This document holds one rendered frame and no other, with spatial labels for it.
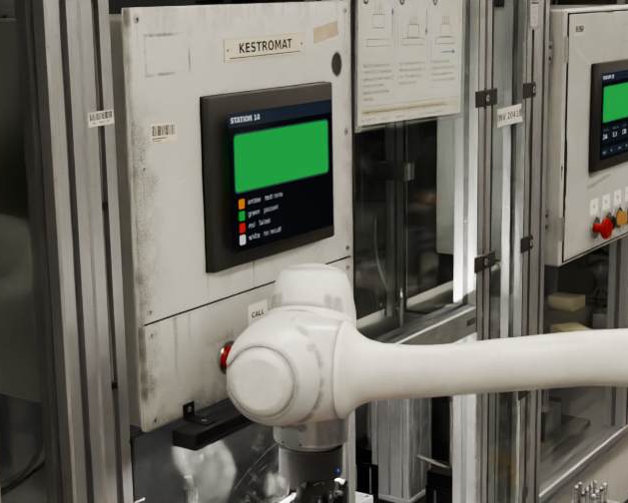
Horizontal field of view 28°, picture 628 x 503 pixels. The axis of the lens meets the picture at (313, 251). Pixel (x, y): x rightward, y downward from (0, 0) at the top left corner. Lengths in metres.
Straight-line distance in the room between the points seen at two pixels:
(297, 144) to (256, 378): 0.38
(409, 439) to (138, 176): 1.08
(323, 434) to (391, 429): 0.85
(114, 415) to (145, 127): 0.31
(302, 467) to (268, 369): 0.25
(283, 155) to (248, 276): 0.15
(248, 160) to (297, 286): 0.16
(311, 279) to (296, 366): 0.20
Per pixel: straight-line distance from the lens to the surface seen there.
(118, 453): 1.39
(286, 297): 1.42
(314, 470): 1.46
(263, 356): 1.23
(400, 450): 2.29
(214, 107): 1.41
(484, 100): 2.02
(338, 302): 1.42
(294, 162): 1.52
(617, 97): 2.45
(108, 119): 1.31
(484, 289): 2.08
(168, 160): 1.37
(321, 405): 1.27
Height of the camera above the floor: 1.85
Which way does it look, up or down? 12 degrees down
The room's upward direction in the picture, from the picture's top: 1 degrees counter-clockwise
